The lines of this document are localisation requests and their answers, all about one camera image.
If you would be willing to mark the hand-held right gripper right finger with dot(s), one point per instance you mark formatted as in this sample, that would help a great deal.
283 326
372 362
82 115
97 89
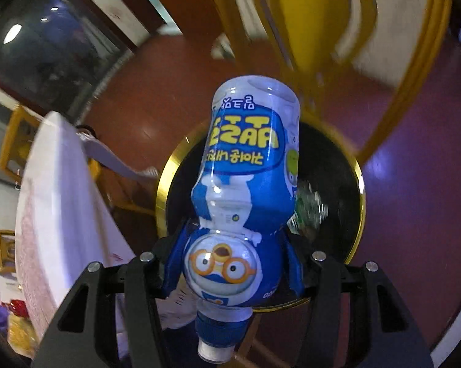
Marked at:
293 272

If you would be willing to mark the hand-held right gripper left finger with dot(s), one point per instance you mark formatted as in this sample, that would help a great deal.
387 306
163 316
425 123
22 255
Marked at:
173 264

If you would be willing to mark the green snack packet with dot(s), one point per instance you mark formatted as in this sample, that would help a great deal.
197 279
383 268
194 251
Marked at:
309 207

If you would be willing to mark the black bin with gold rim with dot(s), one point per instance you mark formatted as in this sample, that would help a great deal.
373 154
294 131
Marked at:
341 184

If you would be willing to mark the blue drink bottle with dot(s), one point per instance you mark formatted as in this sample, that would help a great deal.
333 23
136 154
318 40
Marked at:
246 184

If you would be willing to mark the red striped cloth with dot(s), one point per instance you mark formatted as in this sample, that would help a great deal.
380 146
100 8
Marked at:
35 245

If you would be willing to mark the yellow plastic bag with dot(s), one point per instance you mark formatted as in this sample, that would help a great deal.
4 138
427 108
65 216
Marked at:
21 337

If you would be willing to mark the dark glass sliding door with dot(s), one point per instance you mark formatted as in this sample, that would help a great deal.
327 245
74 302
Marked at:
54 42

